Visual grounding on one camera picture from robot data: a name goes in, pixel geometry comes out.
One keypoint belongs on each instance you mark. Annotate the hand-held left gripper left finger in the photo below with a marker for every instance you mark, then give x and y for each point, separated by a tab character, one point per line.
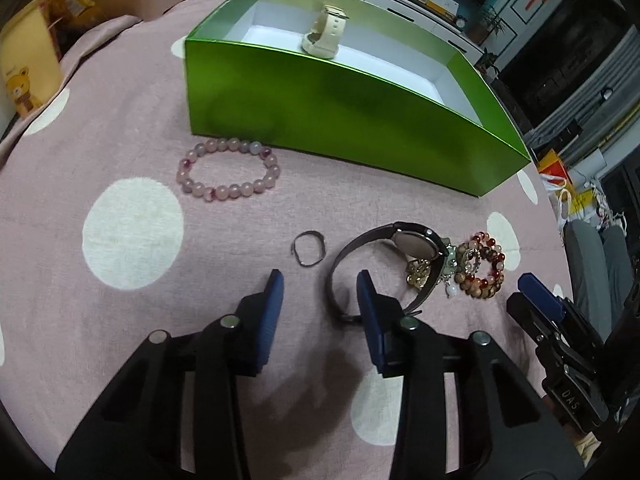
272	310

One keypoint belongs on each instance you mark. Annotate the person's grey trouser leg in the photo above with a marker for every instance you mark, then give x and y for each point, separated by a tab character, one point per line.
595	270

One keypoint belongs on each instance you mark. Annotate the cream wrist watch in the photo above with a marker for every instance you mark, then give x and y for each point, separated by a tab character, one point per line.
320	35

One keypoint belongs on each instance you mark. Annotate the black wrist watch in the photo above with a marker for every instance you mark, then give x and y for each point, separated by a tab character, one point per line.
419	249

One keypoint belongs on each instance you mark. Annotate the dark wooden door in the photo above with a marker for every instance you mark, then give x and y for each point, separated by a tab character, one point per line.
570	50

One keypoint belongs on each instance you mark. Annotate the green cardboard box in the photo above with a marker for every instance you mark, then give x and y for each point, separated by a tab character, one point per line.
325	110

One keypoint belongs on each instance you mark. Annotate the yellow bear bag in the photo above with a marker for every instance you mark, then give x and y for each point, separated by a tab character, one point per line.
25	75

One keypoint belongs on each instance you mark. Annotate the small alarm clock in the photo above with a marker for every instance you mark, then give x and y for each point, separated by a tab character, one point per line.
460	22

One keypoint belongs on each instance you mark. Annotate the pink polka-dot carpet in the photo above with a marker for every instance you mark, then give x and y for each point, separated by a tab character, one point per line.
225	240

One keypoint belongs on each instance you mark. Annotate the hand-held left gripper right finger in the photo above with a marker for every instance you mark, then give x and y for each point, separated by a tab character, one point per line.
367	310

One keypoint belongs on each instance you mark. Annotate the white plastic bag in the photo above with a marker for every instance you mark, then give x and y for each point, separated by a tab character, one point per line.
582	205

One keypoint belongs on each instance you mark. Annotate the red and yellow bag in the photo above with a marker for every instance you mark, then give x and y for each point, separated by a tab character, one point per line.
552	165

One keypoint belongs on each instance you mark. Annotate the small potted plant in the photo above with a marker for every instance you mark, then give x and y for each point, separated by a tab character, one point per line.
487	65

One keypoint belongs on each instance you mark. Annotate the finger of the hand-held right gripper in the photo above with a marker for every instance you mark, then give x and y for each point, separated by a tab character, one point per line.
542	292
520	310

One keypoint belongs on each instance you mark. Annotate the orange snack packet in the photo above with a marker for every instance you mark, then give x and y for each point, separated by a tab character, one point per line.
70	7

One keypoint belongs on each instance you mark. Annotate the yellow box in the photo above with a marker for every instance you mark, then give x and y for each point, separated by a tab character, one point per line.
442	4

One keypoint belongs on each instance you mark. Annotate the tall potted plant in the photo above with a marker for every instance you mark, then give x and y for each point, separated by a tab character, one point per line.
487	22

